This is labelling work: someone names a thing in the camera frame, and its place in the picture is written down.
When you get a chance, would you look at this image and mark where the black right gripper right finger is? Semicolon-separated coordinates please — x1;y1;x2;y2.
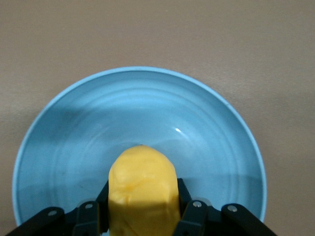
173;178;279;236

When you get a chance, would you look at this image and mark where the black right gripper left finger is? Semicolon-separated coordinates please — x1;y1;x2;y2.
4;179;110;236

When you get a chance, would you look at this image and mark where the yellow potato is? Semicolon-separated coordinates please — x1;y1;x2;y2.
108;145;179;236

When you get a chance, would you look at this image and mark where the light blue plate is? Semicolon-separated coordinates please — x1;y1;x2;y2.
12;65;268;236

